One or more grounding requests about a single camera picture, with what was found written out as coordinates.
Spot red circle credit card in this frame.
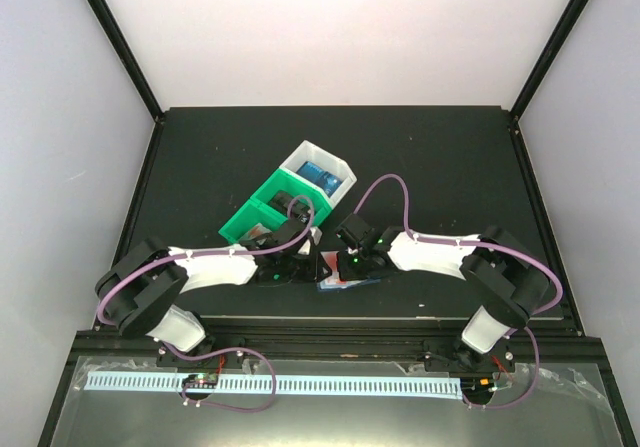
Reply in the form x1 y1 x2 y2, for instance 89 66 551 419
319 251 346 290

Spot blue card holder wallet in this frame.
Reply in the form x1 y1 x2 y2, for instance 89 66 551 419
317 251 380 293

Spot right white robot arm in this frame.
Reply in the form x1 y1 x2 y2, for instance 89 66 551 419
336 214 552 370

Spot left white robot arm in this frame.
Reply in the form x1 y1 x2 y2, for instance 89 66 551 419
95 219 332 366

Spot orange cards in near bin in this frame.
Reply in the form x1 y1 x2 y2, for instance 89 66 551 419
246 223 271 239

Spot black cards in green bin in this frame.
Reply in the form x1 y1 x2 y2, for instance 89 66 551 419
268 190 311 223

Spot blue cards in white bin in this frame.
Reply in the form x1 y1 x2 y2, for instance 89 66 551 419
296 161 343 197

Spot near green plastic bin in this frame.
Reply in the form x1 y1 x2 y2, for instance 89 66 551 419
219 199 285 243

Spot green plastic bin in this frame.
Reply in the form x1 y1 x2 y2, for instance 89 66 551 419
219 199 285 243
253 169 333 226

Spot middle green plastic bin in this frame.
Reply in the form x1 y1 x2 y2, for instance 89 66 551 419
253 169 333 226

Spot white plastic bin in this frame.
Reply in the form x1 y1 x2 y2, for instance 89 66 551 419
280 140 357 210

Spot left controller board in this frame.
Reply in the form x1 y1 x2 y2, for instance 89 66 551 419
181 373 219 390

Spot controller board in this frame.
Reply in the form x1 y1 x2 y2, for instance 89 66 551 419
181 373 219 390
460 373 512 395

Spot right controller board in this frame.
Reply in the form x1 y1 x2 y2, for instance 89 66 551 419
460 373 512 395

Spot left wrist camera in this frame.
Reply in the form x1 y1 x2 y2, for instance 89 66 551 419
305 226 322 245

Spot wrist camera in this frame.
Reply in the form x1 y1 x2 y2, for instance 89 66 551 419
335 213 376 250
305 226 322 245

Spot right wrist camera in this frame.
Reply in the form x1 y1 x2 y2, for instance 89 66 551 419
335 213 376 250

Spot white slotted cable duct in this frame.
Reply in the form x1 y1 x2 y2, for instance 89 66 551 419
84 371 463 400

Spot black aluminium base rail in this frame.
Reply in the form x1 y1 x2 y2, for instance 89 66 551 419
74 316 606 368

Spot left frame post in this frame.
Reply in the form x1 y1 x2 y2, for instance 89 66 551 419
86 0 164 122

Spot frame post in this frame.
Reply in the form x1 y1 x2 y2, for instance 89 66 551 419
86 0 164 122
510 0 590 120

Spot right frame post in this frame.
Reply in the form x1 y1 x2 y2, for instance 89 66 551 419
510 0 590 120

